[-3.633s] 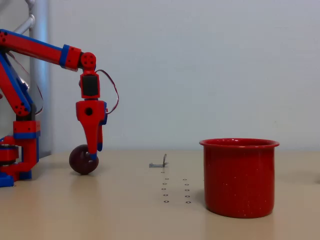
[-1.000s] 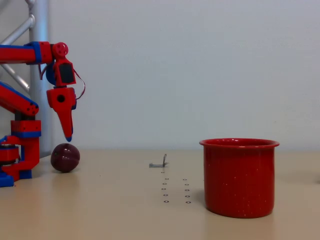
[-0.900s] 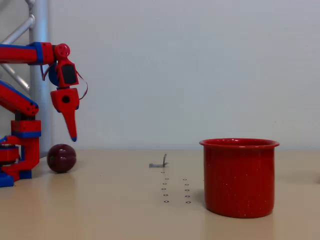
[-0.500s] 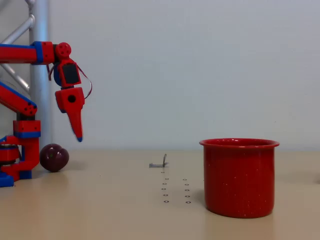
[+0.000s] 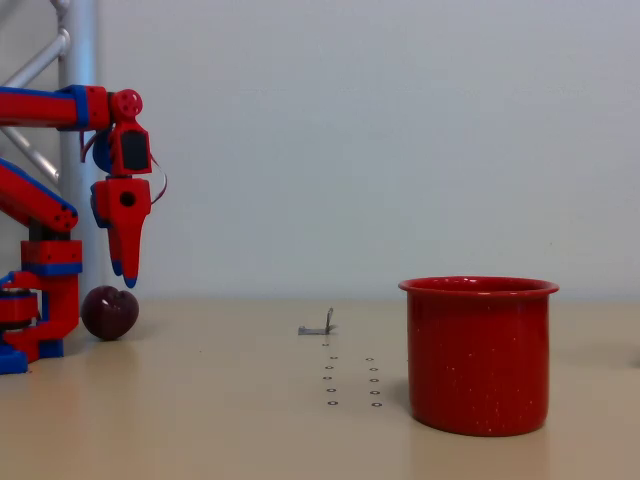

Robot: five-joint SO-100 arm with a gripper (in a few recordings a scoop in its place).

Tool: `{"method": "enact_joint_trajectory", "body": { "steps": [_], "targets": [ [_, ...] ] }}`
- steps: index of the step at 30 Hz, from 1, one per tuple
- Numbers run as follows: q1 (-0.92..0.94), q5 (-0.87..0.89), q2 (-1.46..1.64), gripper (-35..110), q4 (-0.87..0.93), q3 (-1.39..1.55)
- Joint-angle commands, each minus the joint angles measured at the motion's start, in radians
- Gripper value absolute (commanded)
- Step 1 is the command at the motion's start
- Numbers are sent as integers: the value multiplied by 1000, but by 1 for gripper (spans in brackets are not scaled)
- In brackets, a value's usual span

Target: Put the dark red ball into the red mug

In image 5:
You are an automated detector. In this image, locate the red servo wire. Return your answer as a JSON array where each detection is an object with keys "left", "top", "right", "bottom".
[{"left": 148, "top": 153, "right": 169, "bottom": 207}]

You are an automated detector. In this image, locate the red enamel mug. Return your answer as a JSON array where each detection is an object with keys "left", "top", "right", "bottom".
[{"left": 397, "top": 275, "right": 560, "bottom": 438}]

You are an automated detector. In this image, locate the small bent metal clip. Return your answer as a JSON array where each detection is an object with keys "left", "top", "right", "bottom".
[{"left": 297, "top": 307, "right": 337, "bottom": 337}]

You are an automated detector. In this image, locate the dark purple plum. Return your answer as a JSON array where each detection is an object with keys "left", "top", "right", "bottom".
[{"left": 80, "top": 284, "right": 141, "bottom": 342}]

